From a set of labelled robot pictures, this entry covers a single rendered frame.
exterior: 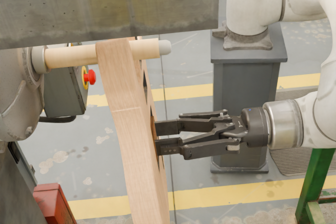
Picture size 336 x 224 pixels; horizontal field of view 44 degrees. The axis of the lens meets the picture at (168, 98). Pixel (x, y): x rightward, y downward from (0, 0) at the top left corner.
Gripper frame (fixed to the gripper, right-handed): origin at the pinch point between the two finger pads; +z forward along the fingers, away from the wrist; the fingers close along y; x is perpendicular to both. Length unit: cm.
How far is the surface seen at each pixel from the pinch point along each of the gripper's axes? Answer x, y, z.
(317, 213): -70, 57, -53
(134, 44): 19.8, -5.0, 1.4
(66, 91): 2.8, 22.3, 21.0
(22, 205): -22.5, 14.9, 35.3
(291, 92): -59, 146, -71
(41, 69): 17.7, -6.2, 16.4
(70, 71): 8.4, 20.3, 18.6
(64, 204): -40, 38, 33
